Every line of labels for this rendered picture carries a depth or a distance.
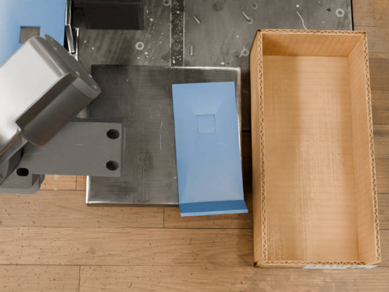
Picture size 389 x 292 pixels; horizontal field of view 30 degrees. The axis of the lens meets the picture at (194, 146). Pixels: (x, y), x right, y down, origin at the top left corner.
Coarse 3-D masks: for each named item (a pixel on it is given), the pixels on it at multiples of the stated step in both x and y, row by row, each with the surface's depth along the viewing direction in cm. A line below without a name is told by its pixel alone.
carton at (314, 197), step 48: (288, 48) 83; (336, 48) 83; (288, 96) 84; (336, 96) 84; (288, 144) 82; (336, 144) 83; (288, 192) 81; (336, 192) 81; (288, 240) 79; (336, 240) 80
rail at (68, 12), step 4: (68, 0) 76; (68, 4) 76; (72, 4) 77; (68, 8) 76; (72, 8) 77; (68, 12) 76; (72, 12) 77; (68, 16) 76; (72, 16) 77; (68, 20) 76; (72, 20) 77; (68, 24) 76; (72, 24) 77
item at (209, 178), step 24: (192, 96) 81; (216, 96) 81; (192, 120) 80; (216, 120) 81; (192, 144) 80; (216, 144) 80; (192, 168) 79; (216, 168) 79; (240, 168) 79; (192, 192) 78; (216, 192) 78; (240, 192) 79
